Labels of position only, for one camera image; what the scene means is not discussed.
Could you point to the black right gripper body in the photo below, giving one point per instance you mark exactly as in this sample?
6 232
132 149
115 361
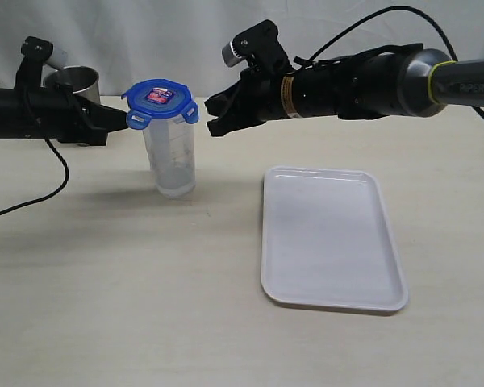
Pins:
269 76

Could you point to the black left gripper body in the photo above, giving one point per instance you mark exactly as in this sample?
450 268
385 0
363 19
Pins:
30 111

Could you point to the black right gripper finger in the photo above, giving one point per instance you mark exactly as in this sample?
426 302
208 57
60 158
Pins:
227 104
226 124

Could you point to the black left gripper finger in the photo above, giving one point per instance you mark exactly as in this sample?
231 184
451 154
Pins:
93 122

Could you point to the stainless steel cup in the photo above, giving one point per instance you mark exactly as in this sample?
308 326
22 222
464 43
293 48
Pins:
83 80

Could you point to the blue clip-lock lid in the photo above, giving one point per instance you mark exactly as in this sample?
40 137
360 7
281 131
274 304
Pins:
159 99

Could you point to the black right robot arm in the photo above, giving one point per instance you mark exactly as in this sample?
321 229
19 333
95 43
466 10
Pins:
392 80

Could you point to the clear tall plastic container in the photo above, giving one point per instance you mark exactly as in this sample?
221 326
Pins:
170 147

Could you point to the white rectangular plastic tray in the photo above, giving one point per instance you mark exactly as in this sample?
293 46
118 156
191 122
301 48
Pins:
326 242

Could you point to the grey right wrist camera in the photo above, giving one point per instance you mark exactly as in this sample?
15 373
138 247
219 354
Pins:
231 57

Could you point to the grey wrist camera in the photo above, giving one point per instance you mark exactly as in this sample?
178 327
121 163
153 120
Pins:
231 57
57 59

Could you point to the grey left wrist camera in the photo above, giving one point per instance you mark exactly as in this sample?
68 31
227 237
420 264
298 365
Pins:
57 59

